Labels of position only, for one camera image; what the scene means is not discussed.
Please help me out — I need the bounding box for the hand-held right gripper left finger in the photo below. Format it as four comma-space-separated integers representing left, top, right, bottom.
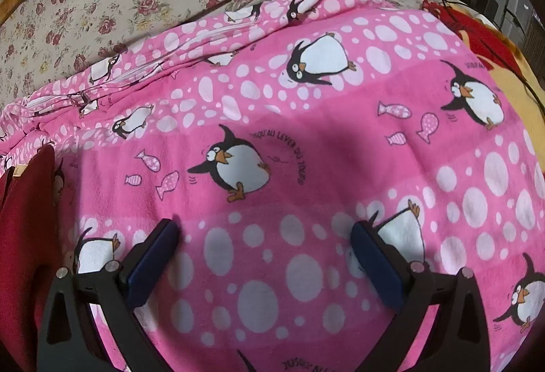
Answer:
36, 219, 180, 372

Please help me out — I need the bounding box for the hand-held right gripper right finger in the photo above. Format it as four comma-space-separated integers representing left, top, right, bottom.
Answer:
350, 221, 503, 372

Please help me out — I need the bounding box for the dark red garment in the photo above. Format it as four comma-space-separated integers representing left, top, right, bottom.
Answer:
0, 144, 103, 372

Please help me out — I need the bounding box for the pink penguin print blanket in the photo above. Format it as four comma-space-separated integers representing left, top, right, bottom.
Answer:
0, 0, 545, 372

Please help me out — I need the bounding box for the yellow and red blanket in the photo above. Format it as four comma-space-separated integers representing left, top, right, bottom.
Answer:
419, 0, 545, 168

